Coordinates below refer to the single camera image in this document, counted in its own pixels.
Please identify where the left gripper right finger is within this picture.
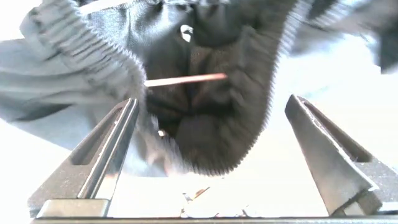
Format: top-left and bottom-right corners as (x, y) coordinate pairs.
(284, 93), (398, 217)

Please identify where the black garment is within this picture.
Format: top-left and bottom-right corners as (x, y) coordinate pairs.
(0, 0), (398, 177)

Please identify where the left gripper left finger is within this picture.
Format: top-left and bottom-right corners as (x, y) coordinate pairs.
(26, 97), (141, 218)

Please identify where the pink clothes hanger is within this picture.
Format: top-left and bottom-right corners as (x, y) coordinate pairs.
(144, 72), (228, 88)

